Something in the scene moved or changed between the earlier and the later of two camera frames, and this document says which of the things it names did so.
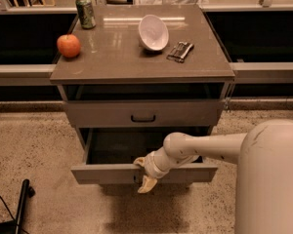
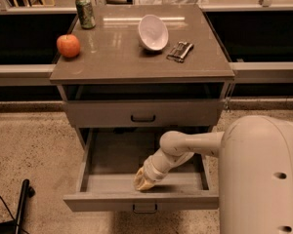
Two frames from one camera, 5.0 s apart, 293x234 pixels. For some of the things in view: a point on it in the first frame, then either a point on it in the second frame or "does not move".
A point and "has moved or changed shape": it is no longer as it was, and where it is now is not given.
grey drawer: x=109 y=153 has moved or changed shape
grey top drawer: x=146 y=113 does not move
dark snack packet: x=179 y=52 does not move
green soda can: x=86 y=12 does not move
